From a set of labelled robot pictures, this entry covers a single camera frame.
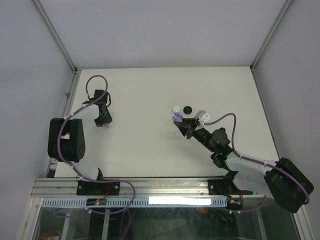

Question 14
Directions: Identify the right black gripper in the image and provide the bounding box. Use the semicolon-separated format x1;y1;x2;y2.
174;117;216;153

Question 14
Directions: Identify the purple earbud case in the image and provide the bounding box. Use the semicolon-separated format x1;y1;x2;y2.
172;112;184;123

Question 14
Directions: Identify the black earbud case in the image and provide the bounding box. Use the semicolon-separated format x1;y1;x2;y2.
183;105;193;115

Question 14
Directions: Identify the white earbud case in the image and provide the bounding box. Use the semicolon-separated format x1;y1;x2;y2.
171;105;181;113

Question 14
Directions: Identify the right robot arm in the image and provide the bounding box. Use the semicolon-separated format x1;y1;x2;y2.
172;115;314;213

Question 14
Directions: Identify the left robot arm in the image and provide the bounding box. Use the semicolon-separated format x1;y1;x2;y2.
47;89;113;195

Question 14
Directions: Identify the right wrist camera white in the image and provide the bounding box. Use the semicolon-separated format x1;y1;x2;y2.
194;110;211;127

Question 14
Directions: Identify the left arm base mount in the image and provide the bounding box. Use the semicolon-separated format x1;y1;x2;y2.
76;179;121;196

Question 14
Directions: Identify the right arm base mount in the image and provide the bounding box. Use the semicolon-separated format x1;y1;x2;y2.
207;171;254;198

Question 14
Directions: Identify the aluminium front rail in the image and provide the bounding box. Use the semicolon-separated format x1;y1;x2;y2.
31;176;301;200

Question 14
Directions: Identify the slotted cable duct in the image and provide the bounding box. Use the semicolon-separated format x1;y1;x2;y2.
42;196;227;208

